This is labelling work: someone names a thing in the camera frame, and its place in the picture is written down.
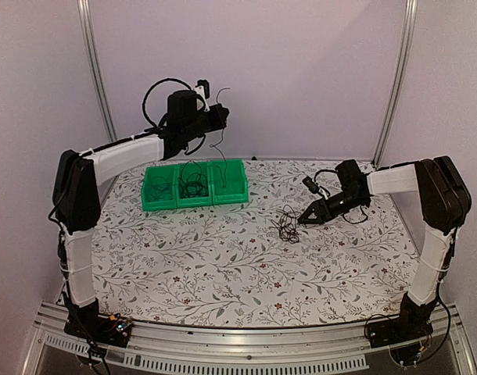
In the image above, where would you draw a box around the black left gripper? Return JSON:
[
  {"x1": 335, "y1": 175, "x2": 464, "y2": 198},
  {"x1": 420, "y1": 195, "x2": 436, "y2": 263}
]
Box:
[{"x1": 185, "y1": 103, "x2": 228, "y2": 141}]

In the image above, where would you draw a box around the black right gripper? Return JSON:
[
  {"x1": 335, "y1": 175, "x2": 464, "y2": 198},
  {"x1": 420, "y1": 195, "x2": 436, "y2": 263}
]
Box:
[{"x1": 298, "y1": 190, "x2": 367, "y2": 225}]

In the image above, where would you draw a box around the short grey cable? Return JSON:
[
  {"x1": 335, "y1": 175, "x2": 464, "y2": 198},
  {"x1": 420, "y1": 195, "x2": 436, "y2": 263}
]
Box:
[{"x1": 209, "y1": 86, "x2": 231, "y2": 188}]

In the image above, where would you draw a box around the long black cable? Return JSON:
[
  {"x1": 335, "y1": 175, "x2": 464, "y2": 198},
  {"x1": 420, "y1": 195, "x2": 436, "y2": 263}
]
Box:
[{"x1": 178, "y1": 160, "x2": 210, "y2": 198}]

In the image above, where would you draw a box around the thin dark cable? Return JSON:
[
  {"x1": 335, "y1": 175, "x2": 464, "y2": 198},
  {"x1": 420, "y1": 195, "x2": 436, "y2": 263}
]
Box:
[{"x1": 146, "y1": 175, "x2": 175, "y2": 204}]

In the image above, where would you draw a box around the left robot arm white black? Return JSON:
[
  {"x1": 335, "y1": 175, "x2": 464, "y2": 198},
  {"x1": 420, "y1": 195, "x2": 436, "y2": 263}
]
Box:
[{"x1": 48, "y1": 80, "x2": 230, "y2": 339}]

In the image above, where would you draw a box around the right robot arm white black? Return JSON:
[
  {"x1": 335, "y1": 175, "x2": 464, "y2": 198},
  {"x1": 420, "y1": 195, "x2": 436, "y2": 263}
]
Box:
[{"x1": 298, "y1": 156, "x2": 472, "y2": 308}]

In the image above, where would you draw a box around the green three-compartment plastic bin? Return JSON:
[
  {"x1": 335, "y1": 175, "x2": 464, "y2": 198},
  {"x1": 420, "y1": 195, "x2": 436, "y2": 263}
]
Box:
[{"x1": 141, "y1": 159, "x2": 249, "y2": 212}]

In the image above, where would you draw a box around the floral patterned table mat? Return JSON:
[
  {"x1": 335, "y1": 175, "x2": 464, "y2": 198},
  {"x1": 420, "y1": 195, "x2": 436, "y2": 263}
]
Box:
[{"x1": 92, "y1": 160, "x2": 418, "y2": 327}]

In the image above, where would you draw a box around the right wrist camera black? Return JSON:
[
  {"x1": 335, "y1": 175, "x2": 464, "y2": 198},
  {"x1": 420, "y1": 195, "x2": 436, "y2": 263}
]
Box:
[{"x1": 302, "y1": 176, "x2": 320, "y2": 194}]

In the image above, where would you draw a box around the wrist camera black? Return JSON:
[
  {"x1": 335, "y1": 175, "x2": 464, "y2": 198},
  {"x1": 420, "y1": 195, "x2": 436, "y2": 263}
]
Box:
[
  {"x1": 302, "y1": 176, "x2": 320, "y2": 194},
  {"x1": 197, "y1": 79, "x2": 210, "y2": 99}
]

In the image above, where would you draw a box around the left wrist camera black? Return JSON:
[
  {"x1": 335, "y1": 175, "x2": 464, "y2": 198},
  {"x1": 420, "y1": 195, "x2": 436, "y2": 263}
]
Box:
[{"x1": 197, "y1": 79, "x2": 210, "y2": 99}]

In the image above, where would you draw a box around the front aluminium rail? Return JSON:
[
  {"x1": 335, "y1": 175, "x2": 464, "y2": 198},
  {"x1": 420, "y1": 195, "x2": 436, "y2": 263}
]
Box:
[{"x1": 23, "y1": 302, "x2": 477, "y2": 374}]

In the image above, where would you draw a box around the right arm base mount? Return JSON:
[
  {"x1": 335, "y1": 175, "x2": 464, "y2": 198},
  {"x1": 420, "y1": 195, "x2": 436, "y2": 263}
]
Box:
[{"x1": 364, "y1": 295, "x2": 436, "y2": 366}]

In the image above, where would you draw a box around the left aluminium frame post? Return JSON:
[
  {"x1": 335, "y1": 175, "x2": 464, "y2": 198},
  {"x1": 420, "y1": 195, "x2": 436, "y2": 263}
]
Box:
[{"x1": 77, "y1": 0, "x2": 118, "y2": 142}]

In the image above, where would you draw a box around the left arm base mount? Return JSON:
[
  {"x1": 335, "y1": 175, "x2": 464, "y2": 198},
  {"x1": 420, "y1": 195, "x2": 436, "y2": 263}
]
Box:
[{"x1": 62, "y1": 291, "x2": 133, "y2": 348}]

